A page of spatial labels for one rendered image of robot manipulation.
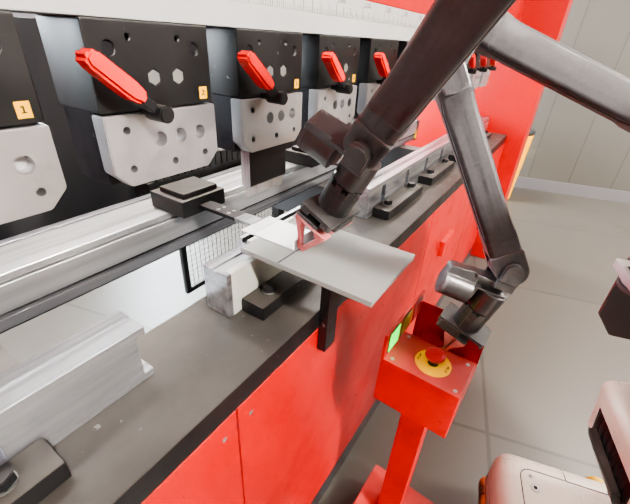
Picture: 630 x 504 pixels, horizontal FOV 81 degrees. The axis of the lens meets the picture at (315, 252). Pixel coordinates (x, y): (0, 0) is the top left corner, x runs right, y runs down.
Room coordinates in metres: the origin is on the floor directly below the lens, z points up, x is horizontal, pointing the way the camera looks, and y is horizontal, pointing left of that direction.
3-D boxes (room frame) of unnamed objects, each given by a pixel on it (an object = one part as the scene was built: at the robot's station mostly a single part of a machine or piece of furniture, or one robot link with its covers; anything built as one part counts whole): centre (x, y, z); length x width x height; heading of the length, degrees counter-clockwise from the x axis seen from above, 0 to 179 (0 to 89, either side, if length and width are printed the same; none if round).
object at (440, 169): (1.48, -0.48, 0.89); 0.30 x 0.05 x 0.03; 148
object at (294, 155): (1.16, -0.02, 1.01); 0.26 x 0.12 x 0.05; 58
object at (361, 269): (0.58, -0.02, 1.00); 0.26 x 0.18 x 0.01; 58
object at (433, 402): (0.58, -0.27, 0.75); 0.20 x 0.16 x 0.18; 146
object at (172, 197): (0.75, 0.23, 1.01); 0.26 x 0.12 x 0.05; 58
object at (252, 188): (0.66, 0.10, 1.13); 0.10 x 0.02 x 0.10; 148
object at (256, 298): (0.67, 0.03, 0.89); 0.30 x 0.05 x 0.03; 148
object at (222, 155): (1.05, 0.33, 1.02); 0.37 x 0.06 x 0.04; 148
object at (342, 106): (0.81, 0.01, 1.26); 0.15 x 0.09 x 0.17; 148
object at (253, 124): (0.64, 0.11, 1.26); 0.15 x 0.09 x 0.17; 148
